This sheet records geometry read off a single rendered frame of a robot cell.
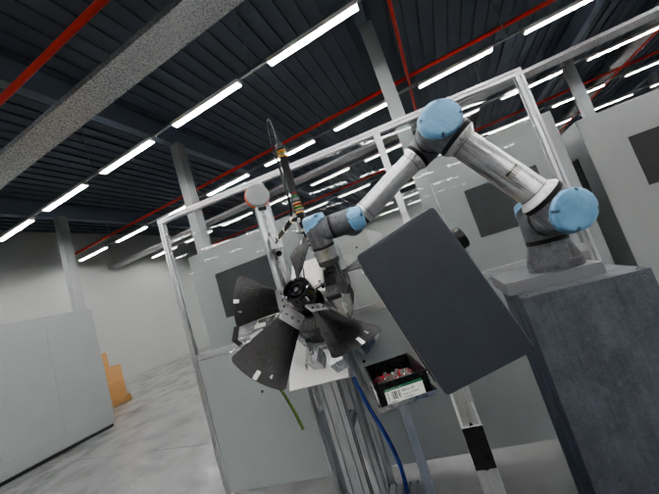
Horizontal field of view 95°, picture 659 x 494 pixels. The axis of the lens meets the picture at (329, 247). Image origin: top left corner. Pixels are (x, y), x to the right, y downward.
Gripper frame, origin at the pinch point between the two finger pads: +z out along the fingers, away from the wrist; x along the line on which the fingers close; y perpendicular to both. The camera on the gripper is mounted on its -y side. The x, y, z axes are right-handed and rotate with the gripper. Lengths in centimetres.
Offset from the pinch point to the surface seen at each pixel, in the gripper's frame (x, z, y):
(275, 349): 31.9, 6.7, 3.9
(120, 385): 692, 216, 446
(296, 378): 34.1, 27.1, 13.8
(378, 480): 22, 97, 24
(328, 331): 9.0, 3.8, 0.5
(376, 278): -19, -30, -57
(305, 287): 16.7, -8.3, 17.9
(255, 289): 42, -12, 26
